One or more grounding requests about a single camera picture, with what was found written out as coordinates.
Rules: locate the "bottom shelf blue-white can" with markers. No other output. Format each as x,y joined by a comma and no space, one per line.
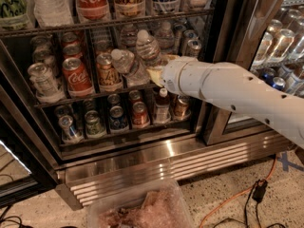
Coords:
72,134

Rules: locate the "blue Pepsi can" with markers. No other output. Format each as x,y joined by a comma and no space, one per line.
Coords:
278,83

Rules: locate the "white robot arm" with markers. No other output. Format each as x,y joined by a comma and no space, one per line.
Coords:
233,88

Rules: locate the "bottom shelf red can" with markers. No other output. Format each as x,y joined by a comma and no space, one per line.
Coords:
140,118

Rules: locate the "top shelf gold can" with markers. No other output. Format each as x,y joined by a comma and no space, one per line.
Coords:
129,8

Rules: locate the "black power adapter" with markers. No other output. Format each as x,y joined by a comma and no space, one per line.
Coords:
260,191

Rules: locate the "glass fridge door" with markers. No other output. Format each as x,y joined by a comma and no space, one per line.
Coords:
238,41

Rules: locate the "red coca-cola can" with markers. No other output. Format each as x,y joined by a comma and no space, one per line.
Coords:
73,51
77,78

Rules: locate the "water bottle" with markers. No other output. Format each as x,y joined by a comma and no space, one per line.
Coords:
165,36
148,48
127,64

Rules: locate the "top shelf Coca-Cola can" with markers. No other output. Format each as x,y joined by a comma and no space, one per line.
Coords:
91,9

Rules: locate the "bottom shelf green can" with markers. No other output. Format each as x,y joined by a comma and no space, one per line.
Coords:
93,127

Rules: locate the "bottom shelf bronze can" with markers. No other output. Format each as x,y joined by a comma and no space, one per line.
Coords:
181,109

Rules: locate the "front red Coca-Cola can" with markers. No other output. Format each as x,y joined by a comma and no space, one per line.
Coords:
77,78

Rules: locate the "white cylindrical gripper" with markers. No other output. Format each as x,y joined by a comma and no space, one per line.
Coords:
171,76

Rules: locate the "front orange soda can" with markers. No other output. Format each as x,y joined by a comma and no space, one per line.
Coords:
109,78

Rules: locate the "top shelf green can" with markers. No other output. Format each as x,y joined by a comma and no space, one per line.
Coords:
15,14

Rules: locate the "bottom shelf blue can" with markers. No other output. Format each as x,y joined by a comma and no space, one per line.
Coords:
117,119

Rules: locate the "clear plastic bin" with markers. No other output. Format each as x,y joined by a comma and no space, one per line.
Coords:
154,204

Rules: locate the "front silver soda can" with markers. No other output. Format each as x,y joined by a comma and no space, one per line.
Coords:
48,89

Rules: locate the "front slim silver can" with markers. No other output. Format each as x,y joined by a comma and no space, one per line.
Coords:
193,47

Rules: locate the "bottom shelf juice bottle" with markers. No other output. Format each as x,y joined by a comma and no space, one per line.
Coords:
161,113

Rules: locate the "shelf green can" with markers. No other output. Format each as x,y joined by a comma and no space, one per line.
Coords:
15,14
93,127

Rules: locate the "stainless steel fridge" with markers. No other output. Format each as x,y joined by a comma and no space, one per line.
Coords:
35,155

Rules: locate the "silver soda can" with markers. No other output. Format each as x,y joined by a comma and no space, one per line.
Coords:
46,57
48,89

